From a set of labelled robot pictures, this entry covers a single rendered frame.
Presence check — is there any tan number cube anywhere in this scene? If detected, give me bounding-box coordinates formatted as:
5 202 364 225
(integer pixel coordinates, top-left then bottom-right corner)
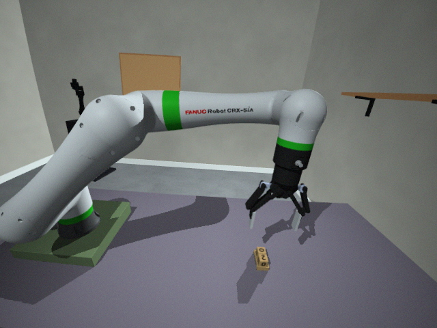
257 254 268 267
255 247 266 257

